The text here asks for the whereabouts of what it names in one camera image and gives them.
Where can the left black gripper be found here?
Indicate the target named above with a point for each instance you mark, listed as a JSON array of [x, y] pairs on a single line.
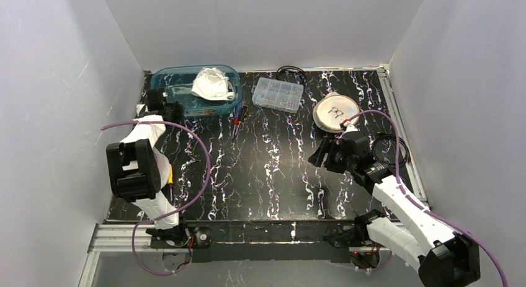
[[160, 103]]

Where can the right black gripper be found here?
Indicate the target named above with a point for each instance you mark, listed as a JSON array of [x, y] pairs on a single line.
[[329, 154]]

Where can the teal plastic bin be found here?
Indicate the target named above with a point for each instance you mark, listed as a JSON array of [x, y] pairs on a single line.
[[178, 83]]

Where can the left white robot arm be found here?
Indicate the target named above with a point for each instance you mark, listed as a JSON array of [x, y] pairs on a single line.
[[138, 171]]

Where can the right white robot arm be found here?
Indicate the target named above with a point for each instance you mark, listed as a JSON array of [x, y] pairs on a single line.
[[441, 255]]

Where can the white cloth in bin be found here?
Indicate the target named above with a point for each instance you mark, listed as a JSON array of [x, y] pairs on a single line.
[[212, 84]]

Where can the clear plastic screw box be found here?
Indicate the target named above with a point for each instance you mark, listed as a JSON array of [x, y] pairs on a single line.
[[277, 95]]

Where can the red blue screwdriver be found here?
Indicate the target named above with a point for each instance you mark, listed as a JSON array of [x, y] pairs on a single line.
[[236, 116]]

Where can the yellow black screwdriver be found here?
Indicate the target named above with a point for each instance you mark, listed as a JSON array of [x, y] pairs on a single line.
[[242, 117]]

